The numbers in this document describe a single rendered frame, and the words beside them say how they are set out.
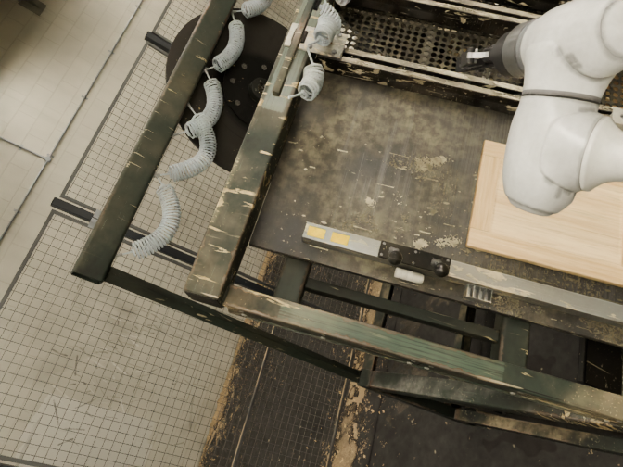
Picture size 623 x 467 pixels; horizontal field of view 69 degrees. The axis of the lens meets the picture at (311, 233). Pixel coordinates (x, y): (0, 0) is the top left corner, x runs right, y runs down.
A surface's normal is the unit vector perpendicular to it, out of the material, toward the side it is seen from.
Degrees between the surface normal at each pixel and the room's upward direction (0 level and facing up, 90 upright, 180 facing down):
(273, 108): 58
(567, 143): 38
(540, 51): 29
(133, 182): 90
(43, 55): 90
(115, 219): 90
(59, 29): 90
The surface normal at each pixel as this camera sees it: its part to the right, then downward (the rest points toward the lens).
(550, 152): -0.61, 0.15
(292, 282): 0.00, -0.37
